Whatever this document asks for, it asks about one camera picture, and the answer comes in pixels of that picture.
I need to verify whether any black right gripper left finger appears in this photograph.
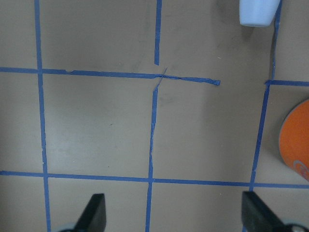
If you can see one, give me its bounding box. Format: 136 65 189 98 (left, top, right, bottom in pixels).
75 193 107 232

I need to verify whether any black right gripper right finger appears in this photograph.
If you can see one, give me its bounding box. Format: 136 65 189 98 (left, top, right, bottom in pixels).
241 191 292 232

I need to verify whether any light blue plastic cup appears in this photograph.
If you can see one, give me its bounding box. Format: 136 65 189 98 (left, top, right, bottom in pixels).
239 0 280 27

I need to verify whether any orange can with grey lid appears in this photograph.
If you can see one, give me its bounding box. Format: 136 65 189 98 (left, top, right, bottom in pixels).
279 100 309 180

